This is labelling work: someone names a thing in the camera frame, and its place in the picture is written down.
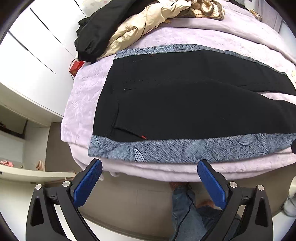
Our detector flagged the black garment on bed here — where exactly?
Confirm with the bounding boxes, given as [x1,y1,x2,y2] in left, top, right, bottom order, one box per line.
[74,0,153,63]

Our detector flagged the red box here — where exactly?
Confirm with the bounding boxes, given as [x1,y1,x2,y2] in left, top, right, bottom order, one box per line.
[69,60,84,77]

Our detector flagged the person's jeans legs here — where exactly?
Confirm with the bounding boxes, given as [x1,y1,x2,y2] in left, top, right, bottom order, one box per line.
[170,182,222,240]

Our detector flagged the white desk shelf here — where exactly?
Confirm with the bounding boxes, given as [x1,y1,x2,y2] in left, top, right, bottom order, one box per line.
[1,105,76,184]

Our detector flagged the brown patterned garment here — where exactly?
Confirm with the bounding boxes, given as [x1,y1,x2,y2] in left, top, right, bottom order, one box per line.
[177,0,225,21]

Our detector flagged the beige puffer jacket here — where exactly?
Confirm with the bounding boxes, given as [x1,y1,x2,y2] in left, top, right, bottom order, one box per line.
[97,0,192,59]

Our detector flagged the black pants with patterned trim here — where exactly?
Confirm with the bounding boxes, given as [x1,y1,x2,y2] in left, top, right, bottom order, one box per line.
[88,44,295,164]

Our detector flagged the white wardrobe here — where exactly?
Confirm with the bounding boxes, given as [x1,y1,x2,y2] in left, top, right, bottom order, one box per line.
[1,1,84,126]

